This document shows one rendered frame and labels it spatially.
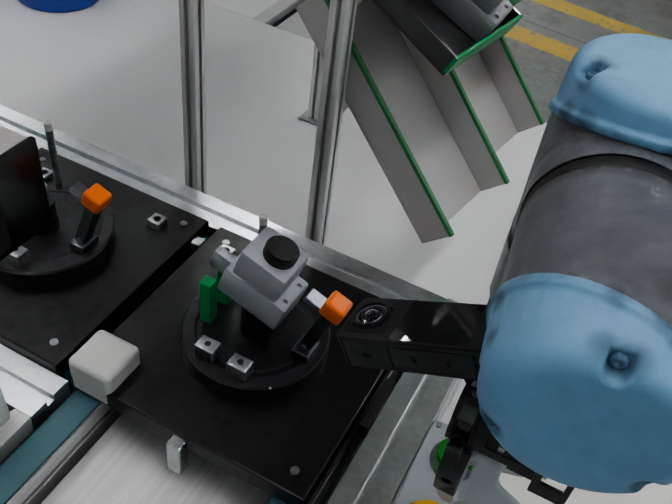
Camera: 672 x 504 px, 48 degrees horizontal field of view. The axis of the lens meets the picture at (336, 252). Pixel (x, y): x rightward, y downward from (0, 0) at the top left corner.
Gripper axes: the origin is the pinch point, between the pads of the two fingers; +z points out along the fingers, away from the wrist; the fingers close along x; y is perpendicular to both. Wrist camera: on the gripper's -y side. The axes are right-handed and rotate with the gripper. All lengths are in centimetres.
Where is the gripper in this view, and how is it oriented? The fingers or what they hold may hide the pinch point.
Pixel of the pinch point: (445, 481)
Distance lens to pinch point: 59.1
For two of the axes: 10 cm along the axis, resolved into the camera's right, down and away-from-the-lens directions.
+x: 4.6, -5.7, 6.8
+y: 8.8, 3.8, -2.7
